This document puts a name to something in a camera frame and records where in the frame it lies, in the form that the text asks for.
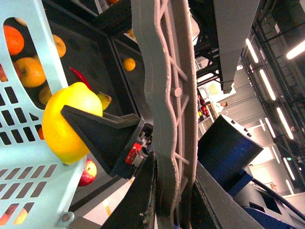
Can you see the red chili pepper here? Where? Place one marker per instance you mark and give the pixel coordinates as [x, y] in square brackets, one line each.
[81, 77]

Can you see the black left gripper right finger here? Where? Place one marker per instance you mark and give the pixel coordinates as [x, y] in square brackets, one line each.
[213, 208]

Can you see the brown kiwi rear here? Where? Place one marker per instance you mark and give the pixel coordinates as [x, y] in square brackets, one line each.
[45, 95]

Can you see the yellow orange apple rear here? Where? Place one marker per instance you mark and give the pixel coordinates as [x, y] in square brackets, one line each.
[60, 45]

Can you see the small orange tangerine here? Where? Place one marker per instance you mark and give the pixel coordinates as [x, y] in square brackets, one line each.
[14, 40]

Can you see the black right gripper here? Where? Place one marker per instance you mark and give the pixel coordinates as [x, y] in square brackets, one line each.
[139, 148]

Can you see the yellow green pear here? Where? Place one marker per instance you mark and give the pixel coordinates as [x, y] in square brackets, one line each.
[105, 99]

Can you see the yellow lemon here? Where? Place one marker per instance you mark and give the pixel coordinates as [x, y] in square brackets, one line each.
[58, 134]

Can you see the light blue shopping basket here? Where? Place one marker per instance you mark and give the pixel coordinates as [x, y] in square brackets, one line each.
[29, 171]

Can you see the red apple front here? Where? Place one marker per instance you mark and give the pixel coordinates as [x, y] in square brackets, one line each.
[89, 173]

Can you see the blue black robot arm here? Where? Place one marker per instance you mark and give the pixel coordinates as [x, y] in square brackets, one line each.
[225, 150]

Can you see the orange on side shelf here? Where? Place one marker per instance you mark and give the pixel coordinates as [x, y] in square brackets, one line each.
[129, 64]

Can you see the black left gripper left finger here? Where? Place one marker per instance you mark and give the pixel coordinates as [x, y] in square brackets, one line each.
[137, 208]

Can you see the grey basket handle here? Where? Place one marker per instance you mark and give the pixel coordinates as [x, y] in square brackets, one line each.
[163, 32]

